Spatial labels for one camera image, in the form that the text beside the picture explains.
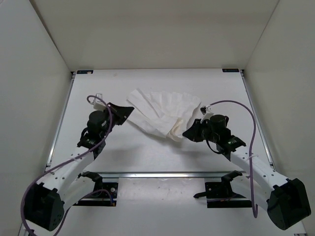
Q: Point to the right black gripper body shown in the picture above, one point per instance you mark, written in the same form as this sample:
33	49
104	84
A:
205	133

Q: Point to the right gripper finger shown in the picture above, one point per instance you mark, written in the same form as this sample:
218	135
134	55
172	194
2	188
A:
193	133
195	125

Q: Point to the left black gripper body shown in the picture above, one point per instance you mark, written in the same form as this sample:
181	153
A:
113	117

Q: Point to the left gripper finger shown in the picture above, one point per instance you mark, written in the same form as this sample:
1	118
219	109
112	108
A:
120	111
122	117

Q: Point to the white pleated skirt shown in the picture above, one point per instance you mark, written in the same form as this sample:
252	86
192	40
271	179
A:
163	114

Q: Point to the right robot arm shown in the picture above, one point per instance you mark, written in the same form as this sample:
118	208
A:
285	200

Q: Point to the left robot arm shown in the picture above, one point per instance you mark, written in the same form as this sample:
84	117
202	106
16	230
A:
47	200

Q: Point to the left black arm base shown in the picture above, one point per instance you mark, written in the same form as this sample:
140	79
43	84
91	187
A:
104	193

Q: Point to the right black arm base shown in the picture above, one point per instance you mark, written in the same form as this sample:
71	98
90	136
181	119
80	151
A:
219	194

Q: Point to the left blue corner label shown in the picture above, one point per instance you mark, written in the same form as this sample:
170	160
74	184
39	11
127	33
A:
84	72

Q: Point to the blue corner label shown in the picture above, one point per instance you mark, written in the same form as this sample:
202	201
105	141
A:
84	72
230	70

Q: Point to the right blue corner label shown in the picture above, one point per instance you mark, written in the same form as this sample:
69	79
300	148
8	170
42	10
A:
230	70

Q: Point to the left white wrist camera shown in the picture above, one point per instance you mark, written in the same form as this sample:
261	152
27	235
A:
97	103

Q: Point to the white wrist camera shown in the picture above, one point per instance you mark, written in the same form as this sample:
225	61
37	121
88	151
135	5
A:
97	103
206	112

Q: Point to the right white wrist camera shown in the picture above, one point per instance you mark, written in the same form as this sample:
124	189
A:
206	112

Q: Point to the aluminium front table rail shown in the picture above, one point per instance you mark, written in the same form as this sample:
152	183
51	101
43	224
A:
116	175

